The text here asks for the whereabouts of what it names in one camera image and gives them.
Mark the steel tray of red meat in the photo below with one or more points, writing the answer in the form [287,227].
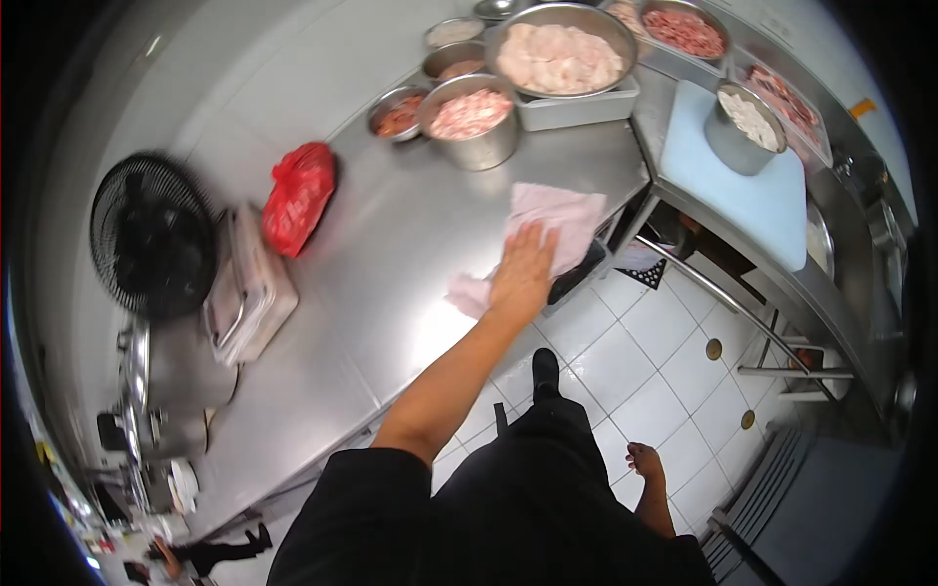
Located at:
[685,33]

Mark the rectangular steel tray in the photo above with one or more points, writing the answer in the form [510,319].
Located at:
[579,111]

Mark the wrapped tray of meat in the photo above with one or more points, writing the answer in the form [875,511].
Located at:
[795,106]

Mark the steel rail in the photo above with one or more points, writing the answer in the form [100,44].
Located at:
[722,297]

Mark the white plate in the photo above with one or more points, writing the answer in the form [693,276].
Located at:
[183,485]

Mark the pink cloth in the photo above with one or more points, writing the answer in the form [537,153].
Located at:
[568,216]

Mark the person's body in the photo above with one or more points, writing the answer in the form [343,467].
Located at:
[476,527]

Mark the grey slatted crate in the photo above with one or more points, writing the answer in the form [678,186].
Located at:
[799,505]

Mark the small bowl of red meat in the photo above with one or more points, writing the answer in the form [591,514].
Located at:
[398,116]

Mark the black box under table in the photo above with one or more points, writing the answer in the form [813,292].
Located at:
[579,272]

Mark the steel pot of white pieces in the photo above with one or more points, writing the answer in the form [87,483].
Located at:
[736,139]

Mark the red plastic bag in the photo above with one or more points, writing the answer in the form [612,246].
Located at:
[297,198]

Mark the large steel pot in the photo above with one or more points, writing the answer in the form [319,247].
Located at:
[179,381]

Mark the white cutting board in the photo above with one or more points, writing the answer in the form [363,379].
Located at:
[740,198]

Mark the black fan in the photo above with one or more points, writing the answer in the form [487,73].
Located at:
[150,234]

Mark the large bowl of pale meat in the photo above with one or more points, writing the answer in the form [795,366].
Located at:
[560,55]

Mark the person's right fingers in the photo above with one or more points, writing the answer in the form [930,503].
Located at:
[633,454]

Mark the empty steel bowl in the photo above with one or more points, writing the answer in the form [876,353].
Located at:
[500,8]

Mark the person's legs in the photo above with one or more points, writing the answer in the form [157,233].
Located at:
[546,381]

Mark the person's left hand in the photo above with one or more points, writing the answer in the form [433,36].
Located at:
[522,278]

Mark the steel bowl of pale filling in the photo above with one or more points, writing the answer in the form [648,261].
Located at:
[454,32]

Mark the steel pot of minced meat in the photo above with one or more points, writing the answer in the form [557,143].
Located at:
[473,124]

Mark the steel bowl of pink meat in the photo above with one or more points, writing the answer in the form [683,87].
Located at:
[456,64]

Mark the person's right hand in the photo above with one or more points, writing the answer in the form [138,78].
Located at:
[646,460]

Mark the person's left fingers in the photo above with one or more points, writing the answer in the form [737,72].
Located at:
[533,238]

